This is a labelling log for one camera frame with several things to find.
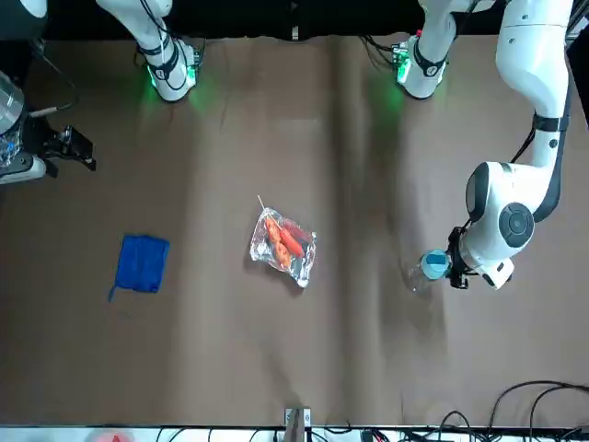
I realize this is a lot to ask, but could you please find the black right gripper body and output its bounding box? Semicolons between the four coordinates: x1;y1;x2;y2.
20;120;65;161

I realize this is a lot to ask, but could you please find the clear seasoning bottle teal cap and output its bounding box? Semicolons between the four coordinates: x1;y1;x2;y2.
406;248;453;295

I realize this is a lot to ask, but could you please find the blue dishcloth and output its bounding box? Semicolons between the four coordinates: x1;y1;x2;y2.
108;233;170;303

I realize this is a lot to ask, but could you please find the red sausage skewer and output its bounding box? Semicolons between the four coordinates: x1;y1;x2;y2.
280;219;315;257

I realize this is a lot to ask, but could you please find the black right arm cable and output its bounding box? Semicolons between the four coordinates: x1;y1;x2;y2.
135;0;194;93

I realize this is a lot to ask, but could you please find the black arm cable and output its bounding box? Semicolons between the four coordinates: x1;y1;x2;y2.
365;34;401;70
135;0;194;93

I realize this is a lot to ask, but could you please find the black desk cable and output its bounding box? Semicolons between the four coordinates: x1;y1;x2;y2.
490;379;589;442
439;411;475;438
528;385;589;442

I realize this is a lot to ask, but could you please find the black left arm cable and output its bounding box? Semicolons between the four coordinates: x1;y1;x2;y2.
365;34;401;70

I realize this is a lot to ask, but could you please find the aluminium camera post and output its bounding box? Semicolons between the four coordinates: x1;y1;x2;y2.
283;406;314;442

